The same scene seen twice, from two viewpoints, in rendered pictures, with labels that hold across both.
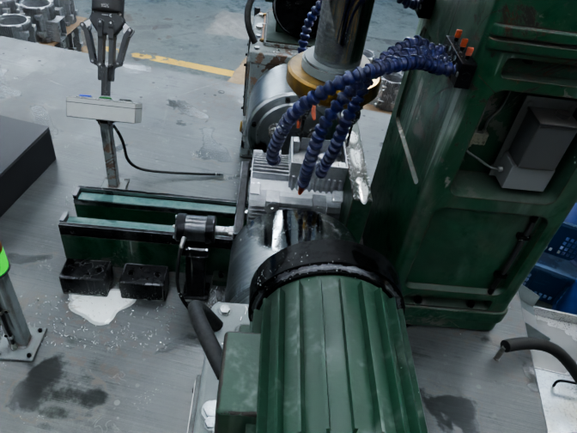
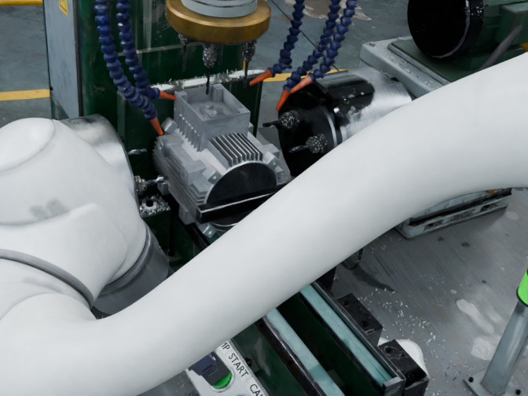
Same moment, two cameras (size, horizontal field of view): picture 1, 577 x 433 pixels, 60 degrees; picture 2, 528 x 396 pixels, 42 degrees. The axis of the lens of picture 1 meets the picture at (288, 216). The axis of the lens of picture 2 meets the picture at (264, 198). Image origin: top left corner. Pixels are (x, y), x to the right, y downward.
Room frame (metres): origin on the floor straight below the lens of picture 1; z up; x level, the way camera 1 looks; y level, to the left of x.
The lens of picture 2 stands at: (1.37, 1.02, 1.77)
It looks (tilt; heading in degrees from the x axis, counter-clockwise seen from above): 36 degrees down; 241
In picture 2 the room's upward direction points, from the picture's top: 8 degrees clockwise
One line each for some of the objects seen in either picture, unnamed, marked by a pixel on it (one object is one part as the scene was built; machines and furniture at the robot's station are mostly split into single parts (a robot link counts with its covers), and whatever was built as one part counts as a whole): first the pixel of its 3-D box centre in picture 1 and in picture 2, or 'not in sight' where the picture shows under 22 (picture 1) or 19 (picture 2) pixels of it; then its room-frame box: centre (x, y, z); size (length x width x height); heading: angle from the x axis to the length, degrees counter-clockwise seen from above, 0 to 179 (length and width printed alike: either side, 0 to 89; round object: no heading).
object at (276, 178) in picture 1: (293, 196); (217, 170); (0.90, 0.00, 1.01); 0.20 x 0.19 x 0.19; 96
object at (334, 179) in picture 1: (316, 165); (210, 118); (0.91, -0.04, 1.11); 0.12 x 0.11 x 0.07; 96
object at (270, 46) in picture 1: (291, 85); not in sight; (1.49, 0.06, 0.99); 0.35 x 0.31 x 0.37; 6
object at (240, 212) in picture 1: (240, 199); (259, 199); (0.86, 0.11, 1.01); 0.26 x 0.04 x 0.03; 6
